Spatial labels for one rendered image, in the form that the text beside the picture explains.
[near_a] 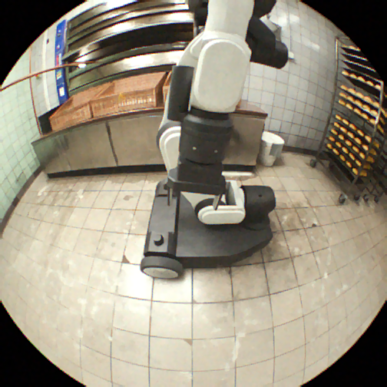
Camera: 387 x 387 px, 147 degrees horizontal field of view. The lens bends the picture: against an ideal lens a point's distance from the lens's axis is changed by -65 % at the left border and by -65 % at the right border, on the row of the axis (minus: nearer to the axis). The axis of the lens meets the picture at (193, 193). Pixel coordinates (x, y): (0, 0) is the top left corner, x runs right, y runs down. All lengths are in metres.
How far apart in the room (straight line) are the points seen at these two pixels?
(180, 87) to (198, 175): 0.16
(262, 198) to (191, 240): 0.38
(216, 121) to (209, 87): 0.06
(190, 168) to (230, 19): 0.27
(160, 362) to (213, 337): 0.29
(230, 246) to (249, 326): 0.44
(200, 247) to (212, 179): 0.47
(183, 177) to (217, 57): 0.22
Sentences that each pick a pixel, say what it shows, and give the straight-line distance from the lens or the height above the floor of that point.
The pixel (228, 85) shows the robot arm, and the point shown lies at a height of 0.80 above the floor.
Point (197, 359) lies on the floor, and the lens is 0.85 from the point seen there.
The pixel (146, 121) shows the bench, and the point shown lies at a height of 0.48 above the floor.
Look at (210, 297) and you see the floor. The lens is 0.83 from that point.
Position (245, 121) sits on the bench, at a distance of 1.21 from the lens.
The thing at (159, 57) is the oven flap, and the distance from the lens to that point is 1.70.
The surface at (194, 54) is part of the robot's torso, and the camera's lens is 0.43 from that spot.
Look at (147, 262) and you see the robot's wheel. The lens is 0.70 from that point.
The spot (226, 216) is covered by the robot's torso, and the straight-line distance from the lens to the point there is 0.68.
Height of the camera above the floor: 0.82
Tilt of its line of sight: 43 degrees down
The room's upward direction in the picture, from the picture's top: straight up
